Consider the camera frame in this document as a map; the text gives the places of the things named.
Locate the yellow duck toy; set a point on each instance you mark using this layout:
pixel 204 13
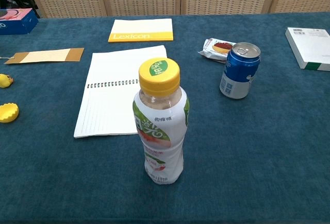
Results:
pixel 4 80

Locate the yellow plastic eggshell half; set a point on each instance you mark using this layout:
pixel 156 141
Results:
pixel 7 112

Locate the white drink bottle yellow cap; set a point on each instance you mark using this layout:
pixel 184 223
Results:
pixel 161 121

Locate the white spiral notebook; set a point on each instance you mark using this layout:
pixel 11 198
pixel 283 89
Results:
pixel 113 100

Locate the white snack cake packet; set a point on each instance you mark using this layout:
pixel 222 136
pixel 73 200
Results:
pixel 215 50

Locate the yellow Lexicon notepad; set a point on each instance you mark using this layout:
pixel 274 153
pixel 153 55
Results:
pixel 141 31

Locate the blue soda can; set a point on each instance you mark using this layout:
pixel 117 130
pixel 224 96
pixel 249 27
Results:
pixel 239 74

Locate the teal table cloth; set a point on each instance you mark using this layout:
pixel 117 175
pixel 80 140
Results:
pixel 257 144

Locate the brown and cream bookmark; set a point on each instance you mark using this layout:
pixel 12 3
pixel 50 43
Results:
pixel 46 55

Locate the white and green box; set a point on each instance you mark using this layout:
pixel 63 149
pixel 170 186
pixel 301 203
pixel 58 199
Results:
pixel 309 46

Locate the blue box pink top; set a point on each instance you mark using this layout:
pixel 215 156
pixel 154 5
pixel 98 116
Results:
pixel 15 21

